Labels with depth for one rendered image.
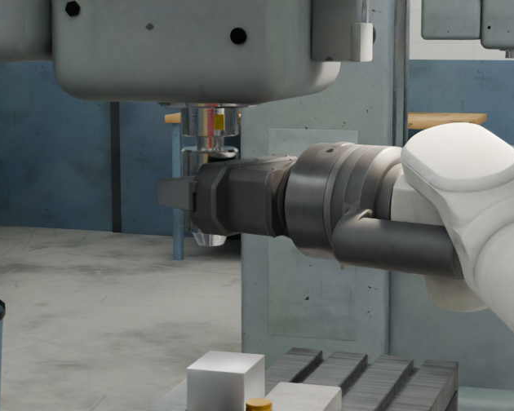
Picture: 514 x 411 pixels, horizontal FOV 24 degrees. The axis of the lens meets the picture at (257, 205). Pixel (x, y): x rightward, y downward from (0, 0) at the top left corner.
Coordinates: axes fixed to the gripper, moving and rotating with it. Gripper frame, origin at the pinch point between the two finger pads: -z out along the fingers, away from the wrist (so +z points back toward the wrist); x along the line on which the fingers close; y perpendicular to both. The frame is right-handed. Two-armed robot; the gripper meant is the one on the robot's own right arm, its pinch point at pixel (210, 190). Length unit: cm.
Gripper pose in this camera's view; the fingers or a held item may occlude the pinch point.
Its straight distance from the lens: 97.5
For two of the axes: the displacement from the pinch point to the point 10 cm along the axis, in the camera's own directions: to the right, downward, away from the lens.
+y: 0.1, 9.9, 1.4
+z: 7.8, 0.8, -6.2
